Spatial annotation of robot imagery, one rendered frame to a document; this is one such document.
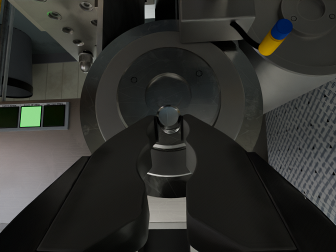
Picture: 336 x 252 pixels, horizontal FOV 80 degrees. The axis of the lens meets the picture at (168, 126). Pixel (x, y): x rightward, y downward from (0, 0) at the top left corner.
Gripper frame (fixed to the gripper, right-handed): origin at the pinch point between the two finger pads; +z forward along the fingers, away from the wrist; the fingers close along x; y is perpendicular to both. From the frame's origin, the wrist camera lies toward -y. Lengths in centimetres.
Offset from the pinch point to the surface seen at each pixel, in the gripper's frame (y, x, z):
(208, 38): -3.4, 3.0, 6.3
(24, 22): 3, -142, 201
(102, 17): -5.1, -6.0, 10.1
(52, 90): 77, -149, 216
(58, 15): -5.0, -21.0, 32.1
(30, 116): 17, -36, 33
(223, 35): -3.6, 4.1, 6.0
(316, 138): 9.3, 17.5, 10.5
